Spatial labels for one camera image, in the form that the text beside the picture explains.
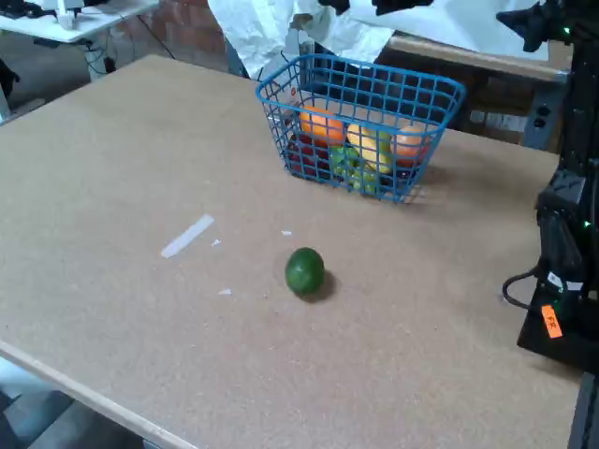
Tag white plastic sheet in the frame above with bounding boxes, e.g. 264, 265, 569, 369
208, 0, 551, 81

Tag round green toy fruit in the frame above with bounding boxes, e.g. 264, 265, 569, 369
284, 246, 326, 297

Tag green toy grapes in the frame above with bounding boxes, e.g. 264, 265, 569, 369
329, 144, 381, 195

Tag black base power cable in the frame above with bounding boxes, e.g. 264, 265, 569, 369
502, 266, 545, 311

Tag white basket tag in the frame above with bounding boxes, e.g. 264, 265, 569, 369
274, 81, 300, 107

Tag yellow toy banana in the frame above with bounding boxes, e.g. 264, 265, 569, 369
346, 123, 395, 175

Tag red-orange toy pomegranate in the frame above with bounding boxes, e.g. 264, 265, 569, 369
390, 123, 432, 168

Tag orange toy fruit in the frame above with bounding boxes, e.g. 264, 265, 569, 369
298, 106, 347, 147

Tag dark red toy fruit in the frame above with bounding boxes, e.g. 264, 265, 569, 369
285, 134, 331, 180

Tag yellow-green toy fruit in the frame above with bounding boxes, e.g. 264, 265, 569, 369
373, 130, 395, 172

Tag blue wire basket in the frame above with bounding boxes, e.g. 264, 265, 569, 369
255, 52, 468, 205

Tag white device on table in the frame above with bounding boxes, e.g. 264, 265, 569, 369
54, 0, 86, 30

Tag long white tape strip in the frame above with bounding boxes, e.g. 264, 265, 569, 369
160, 213, 216, 259

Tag white background table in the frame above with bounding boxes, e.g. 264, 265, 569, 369
0, 0, 160, 46

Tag orange base label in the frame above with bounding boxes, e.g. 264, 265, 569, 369
540, 304, 564, 340

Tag wooden workbench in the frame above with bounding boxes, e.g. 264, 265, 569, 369
387, 35, 576, 85

